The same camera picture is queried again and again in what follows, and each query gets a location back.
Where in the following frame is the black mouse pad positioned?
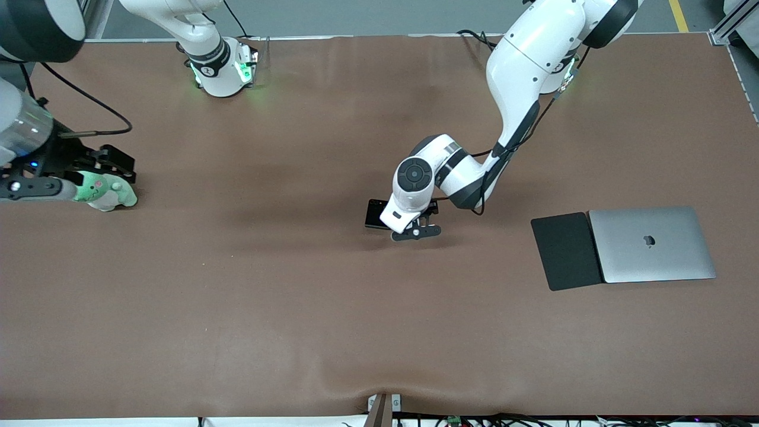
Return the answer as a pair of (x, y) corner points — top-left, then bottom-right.
(530, 212), (606, 292)

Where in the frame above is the green plush toy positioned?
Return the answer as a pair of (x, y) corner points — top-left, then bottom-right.
(72, 170), (139, 213)

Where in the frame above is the brown table mat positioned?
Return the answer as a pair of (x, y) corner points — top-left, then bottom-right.
(0, 33), (759, 419)

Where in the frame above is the silver laptop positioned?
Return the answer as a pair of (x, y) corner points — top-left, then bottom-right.
(588, 206), (717, 284)

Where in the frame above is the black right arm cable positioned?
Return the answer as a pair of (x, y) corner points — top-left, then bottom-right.
(21, 62), (133, 138)

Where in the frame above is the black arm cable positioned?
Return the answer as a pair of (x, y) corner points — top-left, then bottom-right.
(21, 62), (133, 138)
(473, 46), (591, 216)

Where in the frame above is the aluminium frame rail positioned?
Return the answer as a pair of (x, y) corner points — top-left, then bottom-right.
(709, 0), (759, 48)
(83, 0), (114, 41)

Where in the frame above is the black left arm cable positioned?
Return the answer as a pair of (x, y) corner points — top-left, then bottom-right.
(473, 46), (591, 216)

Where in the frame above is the black left base cable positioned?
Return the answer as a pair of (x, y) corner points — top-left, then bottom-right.
(455, 28), (502, 52)

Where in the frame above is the black base cable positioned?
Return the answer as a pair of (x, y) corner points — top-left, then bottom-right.
(222, 0), (263, 42)
(455, 28), (502, 52)

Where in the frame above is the black right base cable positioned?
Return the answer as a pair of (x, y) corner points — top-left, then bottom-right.
(222, 0), (263, 42)

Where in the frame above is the metal table edge bracket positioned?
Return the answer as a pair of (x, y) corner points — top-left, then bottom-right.
(366, 393), (403, 416)

